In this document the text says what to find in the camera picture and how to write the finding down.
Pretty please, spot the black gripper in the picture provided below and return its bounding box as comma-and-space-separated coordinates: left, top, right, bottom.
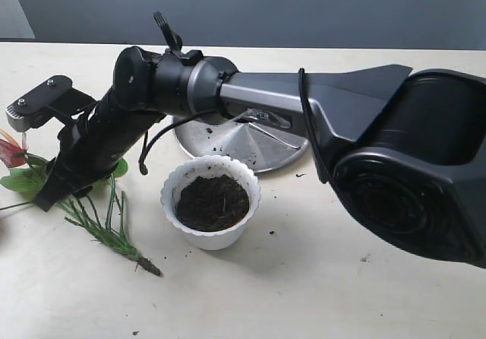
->
35, 89, 165, 212

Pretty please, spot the artificial red anthurium plant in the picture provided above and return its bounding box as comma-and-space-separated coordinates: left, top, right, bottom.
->
1, 130, 163, 277

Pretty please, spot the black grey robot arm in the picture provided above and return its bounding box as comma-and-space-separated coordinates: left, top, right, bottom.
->
34, 12, 485, 268

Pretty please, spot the dark soil in pot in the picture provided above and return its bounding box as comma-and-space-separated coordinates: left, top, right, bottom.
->
176, 174, 250, 232

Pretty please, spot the white plastic flower pot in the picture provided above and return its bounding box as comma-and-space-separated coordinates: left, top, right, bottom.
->
160, 155, 261, 251

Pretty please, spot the round steel plate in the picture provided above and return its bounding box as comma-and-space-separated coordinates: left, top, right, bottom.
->
174, 121, 309, 173

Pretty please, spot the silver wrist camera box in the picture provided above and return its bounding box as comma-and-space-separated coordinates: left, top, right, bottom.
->
5, 74, 96, 132

